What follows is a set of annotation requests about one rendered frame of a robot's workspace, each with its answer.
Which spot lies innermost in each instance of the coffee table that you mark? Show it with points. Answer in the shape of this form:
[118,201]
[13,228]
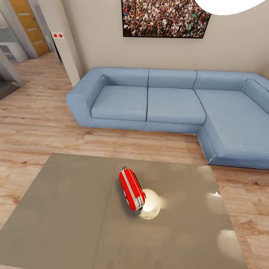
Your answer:
[75,216]

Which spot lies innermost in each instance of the standing mirror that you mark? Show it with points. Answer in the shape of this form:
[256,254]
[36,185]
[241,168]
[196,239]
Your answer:
[49,35]

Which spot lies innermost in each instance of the picture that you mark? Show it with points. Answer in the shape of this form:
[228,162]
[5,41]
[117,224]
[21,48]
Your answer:
[163,18]

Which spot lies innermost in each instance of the stairs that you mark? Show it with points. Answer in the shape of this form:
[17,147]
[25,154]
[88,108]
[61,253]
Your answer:
[7,87]

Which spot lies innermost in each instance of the radio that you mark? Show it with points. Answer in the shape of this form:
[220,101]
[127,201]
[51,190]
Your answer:
[133,192]

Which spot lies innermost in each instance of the door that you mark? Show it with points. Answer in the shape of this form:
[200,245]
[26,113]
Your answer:
[28,22]

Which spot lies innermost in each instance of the sofa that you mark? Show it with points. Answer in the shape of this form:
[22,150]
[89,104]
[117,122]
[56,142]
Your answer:
[227,111]

